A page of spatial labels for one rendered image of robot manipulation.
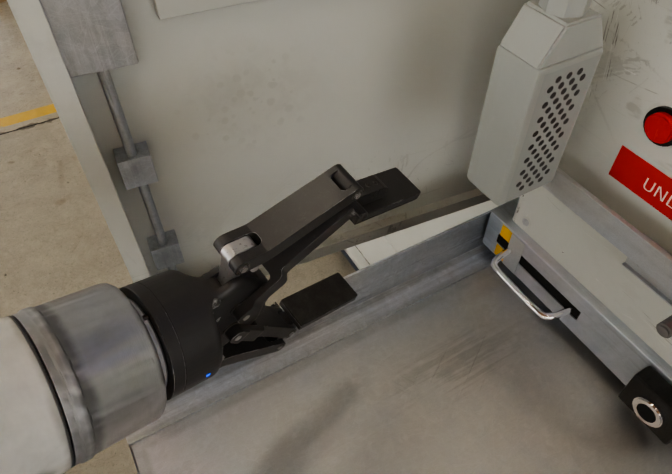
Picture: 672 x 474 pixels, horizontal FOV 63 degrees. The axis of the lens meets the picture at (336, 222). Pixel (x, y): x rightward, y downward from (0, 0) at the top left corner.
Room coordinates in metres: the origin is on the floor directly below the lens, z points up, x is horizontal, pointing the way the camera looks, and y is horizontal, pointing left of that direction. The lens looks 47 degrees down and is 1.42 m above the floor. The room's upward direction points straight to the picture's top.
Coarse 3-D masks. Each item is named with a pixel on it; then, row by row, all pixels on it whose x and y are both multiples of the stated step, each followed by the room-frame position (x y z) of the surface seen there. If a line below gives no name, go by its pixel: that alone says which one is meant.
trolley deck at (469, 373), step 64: (384, 320) 0.37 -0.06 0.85; (448, 320) 0.37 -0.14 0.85; (512, 320) 0.37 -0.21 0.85; (256, 384) 0.29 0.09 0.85; (320, 384) 0.29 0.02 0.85; (384, 384) 0.29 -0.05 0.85; (448, 384) 0.29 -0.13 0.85; (512, 384) 0.29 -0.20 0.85; (576, 384) 0.29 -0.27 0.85; (192, 448) 0.22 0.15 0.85; (256, 448) 0.22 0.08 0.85; (320, 448) 0.22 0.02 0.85; (384, 448) 0.22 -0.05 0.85; (448, 448) 0.22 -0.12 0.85; (512, 448) 0.22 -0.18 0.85; (576, 448) 0.22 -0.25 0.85; (640, 448) 0.22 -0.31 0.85
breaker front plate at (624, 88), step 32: (608, 0) 0.45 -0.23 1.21; (640, 0) 0.42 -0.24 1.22; (608, 32) 0.44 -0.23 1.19; (640, 32) 0.41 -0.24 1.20; (608, 64) 0.43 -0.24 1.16; (640, 64) 0.40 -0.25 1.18; (608, 96) 0.42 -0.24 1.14; (640, 96) 0.39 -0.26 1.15; (576, 128) 0.43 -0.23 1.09; (608, 128) 0.41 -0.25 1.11; (640, 128) 0.38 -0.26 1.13; (576, 160) 0.42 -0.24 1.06; (608, 160) 0.39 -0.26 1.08; (544, 192) 0.44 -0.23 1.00; (608, 192) 0.38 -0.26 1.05; (544, 224) 0.43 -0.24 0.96; (576, 224) 0.40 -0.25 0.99; (640, 224) 0.35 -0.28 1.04; (576, 256) 0.38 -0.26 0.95; (608, 256) 0.36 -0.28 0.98; (608, 288) 0.34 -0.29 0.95; (640, 288) 0.32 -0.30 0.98; (640, 320) 0.31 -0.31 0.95
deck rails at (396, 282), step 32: (480, 224) 0.48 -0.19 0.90; (416, 256) 0.43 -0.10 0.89; (448, 256) 0.46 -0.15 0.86; (480, 256) 0.47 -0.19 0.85; (384, 288) 0.41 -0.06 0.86; (416, 288) 0.41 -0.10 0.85; (320, 320) 0.36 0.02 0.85; (352, 320) 0.37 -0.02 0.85; (288, 352) 0.32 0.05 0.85; (224, 384) 0.28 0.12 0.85
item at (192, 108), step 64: (64, 0) 0.40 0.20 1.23; (128, 0) 0.44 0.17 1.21; (192, 0) 0.44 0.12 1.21; (256, 0) 0.46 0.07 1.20; (320, 0) 0.51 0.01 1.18; (384, 0) 0.53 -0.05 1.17; (448, 0) 0.56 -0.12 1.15; (512, 0) 0.60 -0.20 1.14; (64, 64) 0.39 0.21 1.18; (128, 64) 0.41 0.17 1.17; (192, 64) 0.45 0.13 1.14; (256, 64) 0.48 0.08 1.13; (320, 64) 0.51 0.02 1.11; (384, 64) 0.54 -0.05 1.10; (448, 64) 0.57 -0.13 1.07; (64, 128) 0.38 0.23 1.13; (128, 128) 0.41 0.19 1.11; (192, 128) 0.45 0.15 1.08; (256, 128) 0.47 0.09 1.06; (320, 128) 0.50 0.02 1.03; (384, 128) 0.54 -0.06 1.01; (448, 128) 0.58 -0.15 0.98; (128, 192) 0.42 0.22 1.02; (192, 192) 0.44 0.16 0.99; (256, 192) 0.47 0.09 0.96; (448, 192) 0.58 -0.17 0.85; (128, 256) 0.38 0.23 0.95; (192, 256) 0.43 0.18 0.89; (320, 256) 0.47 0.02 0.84
